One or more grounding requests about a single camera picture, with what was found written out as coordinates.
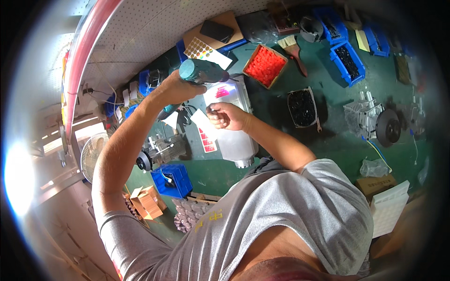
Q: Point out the yellow card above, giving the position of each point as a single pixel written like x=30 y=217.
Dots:
x=362 y=40

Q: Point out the red curved rail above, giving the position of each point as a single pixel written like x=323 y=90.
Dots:
x=82 y=63

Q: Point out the small crumpled plastic bag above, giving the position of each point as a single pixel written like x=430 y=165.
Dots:
x=373 y=168

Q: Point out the white ribbed panel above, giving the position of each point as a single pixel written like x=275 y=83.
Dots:
x=388 y=209

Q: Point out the silver machine housing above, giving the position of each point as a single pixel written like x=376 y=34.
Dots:
x=235 y=144

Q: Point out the wooden paintbrush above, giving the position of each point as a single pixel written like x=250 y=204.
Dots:
x=294 y=52

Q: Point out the dark red parts tray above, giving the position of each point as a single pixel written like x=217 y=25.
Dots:
x=286 y=24

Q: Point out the blue bin of metal parts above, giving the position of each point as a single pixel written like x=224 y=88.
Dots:
x=149 y=81

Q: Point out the grey round cup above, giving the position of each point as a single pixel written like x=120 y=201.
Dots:
x=311 y=29

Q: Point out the person's left hand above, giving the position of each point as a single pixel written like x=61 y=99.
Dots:
x=172 y=90

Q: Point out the open small cardboard box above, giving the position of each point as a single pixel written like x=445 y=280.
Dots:
x=147 y=203

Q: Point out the dark grey motor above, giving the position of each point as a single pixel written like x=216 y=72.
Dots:
x=417 y=116

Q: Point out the person's body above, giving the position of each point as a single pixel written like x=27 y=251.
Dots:
x=267 y=217

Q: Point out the blue plastic crate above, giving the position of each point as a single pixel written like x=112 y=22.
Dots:
x=174 y=182

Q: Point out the small metal wrench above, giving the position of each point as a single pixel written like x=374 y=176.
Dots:
x=319 y=125

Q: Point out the person's left fingers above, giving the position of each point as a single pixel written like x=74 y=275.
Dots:
x=197 y=90

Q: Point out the person's right hand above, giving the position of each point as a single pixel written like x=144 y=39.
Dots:
x=232 y=117

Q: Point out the tray of black parts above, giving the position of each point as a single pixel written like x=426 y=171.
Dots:
x=302 y=107

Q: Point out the blue bin of black parts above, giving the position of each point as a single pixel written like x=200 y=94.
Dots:
x=347 y=63

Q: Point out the black phone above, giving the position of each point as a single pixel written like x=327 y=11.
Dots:
x=217 y=31

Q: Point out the sheet of round coloured stickers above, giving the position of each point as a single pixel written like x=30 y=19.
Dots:
x=204 y=52

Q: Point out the finned silver motor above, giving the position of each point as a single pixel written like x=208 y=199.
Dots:
x=161 y=149

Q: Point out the brown cardboard sheet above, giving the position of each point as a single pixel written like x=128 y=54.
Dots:
x=197 y=33

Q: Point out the white sheet of red labels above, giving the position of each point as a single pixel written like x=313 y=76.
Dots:
x=206 y=137

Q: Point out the brown cardboard box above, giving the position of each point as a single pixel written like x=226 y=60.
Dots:
x=374 y=184

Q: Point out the stack of grey metal parts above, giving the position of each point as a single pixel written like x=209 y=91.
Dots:
x=190 y=213

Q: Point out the blue bin with dark contents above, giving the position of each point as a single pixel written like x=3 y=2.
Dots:
x=377 y=40

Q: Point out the silver motor with black pulley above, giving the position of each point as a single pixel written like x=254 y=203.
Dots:
x=369 y=117

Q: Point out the large clear plastic bag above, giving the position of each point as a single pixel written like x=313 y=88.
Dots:
x=256 y=26

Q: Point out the white floor fan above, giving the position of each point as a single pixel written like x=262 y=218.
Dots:
x=92 y=156

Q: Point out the blue bin of black screws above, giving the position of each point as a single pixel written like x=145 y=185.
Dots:
x=332 y=26

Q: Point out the white pegboard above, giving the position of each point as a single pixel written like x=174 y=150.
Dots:
x=140 y=31

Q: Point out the teal power drill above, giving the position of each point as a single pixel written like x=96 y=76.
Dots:
x=202 y=71

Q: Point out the carton of red caps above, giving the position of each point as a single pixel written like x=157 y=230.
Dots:
x=265 y=66

